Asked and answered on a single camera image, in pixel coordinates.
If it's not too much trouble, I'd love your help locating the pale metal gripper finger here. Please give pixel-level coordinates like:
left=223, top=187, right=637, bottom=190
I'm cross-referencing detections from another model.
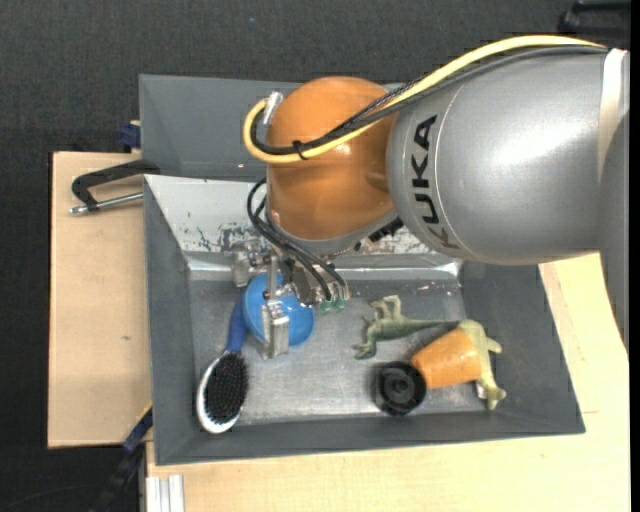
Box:
left=230, top=239, right=267, bottom=289
left=259, top=298, right=292, bottom=361

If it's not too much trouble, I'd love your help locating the blue ball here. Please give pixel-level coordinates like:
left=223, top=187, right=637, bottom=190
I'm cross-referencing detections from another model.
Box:
left=243, top=272, right=317, bottom=349

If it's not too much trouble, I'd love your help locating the grey metal bin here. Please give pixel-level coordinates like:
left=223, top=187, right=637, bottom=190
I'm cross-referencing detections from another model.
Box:
left=138, top=73, right=587, bottom=467

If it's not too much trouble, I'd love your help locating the dark green toy dinosaur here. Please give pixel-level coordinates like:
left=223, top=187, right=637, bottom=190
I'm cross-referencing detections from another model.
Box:
left=352, top=294, right=454, bottom=361

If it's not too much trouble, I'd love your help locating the black round lid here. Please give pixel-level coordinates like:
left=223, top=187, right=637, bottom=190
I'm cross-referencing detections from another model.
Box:
left=375, top=360, right=428, bottom=417

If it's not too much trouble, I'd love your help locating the brown cardboard board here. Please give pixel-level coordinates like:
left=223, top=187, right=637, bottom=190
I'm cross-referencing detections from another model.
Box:
left=47, top=150, right=154, bottom=449

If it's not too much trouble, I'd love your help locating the orange cup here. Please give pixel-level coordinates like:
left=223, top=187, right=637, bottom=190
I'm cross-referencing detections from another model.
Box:
left=409, top=327, right=484, bottom=391

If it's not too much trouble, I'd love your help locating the blue handled black hairbrush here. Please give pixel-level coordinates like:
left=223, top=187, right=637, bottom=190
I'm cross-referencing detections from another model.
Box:
left=195, top=298, right=250, bottom=435

